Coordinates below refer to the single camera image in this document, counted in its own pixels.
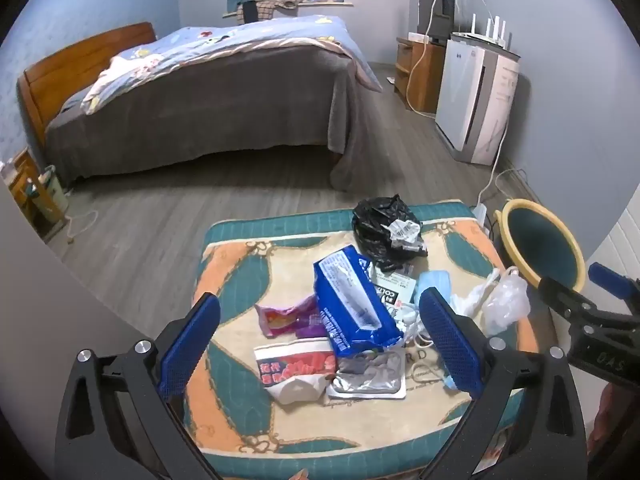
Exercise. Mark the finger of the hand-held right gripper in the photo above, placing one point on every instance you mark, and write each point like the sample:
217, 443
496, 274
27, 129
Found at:
562, 295
607, 280

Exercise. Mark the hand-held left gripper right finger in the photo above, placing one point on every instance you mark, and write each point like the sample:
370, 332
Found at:
450, 345

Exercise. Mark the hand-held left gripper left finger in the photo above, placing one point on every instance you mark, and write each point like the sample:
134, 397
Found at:
192, 340

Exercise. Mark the yellow-rimmed teal waste basket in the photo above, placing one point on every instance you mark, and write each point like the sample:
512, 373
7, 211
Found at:
540, 240

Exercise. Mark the blue wet wipes packet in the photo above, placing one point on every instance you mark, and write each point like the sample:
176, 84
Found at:
350, 295

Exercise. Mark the person's right hand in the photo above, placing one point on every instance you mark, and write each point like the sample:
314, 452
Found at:
606, 420

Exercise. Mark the light blue face mask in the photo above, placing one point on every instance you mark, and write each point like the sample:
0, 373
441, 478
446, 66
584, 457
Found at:
448, 384

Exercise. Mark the clear plastic bag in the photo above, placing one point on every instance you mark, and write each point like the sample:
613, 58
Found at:
505, 297

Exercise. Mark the patterned quilted mat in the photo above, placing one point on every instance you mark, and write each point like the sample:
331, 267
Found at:
240, 280

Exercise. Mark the green medicine box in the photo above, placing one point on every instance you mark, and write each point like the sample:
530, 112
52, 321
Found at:
392, 290

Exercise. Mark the silver foil tray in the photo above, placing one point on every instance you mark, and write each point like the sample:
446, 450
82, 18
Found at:
367, 377

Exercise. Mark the purple snack wrapper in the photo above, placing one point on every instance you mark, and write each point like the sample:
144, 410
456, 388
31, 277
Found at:
285, 320

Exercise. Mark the red and white snack packet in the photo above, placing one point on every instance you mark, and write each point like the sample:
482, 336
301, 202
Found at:
295, 367

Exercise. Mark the white power strip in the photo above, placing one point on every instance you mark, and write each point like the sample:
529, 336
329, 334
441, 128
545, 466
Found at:
480, 211

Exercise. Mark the black plastic bag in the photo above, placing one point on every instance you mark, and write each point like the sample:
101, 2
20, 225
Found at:
375, 230

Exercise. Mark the small bin with bottles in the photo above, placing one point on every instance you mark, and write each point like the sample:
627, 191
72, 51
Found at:
50, 195

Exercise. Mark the white air purifier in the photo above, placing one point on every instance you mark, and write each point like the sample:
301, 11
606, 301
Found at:
470, 100

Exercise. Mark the wooden nightstand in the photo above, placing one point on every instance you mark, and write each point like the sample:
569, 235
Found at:
25, 185

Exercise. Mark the wooden cabinet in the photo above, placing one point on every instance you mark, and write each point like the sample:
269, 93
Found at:
425, 75

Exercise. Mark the white router with antennas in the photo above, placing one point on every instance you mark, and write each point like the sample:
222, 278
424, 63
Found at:
485, 40

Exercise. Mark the white box on cabinet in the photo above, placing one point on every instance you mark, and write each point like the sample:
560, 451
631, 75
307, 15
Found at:
417, 37

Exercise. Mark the blue printed quilt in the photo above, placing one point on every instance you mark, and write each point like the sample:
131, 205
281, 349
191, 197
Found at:
240, 40

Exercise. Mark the black monitor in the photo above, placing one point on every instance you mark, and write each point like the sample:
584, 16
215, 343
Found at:
432, 10

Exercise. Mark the pile of clothes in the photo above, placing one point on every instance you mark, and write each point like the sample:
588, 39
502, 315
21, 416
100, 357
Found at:
270, 5

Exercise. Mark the window sill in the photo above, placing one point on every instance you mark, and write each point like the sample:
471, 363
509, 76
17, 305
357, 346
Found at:
330, 5

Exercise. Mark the wooden bed frame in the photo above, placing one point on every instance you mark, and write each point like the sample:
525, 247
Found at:
70, 65

